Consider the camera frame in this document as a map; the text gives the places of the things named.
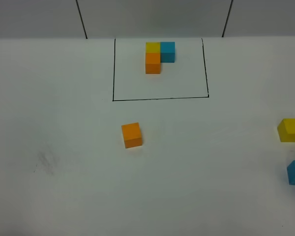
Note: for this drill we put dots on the template orange cube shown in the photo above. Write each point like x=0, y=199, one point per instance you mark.
x=153, y=63

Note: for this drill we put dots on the template yellow cube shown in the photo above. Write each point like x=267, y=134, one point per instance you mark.
x=153, y=47

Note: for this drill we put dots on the template blue cube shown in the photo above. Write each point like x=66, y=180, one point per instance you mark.
x=167, y=52

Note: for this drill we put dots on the loose orange cube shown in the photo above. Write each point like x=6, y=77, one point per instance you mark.
x=132, y=135

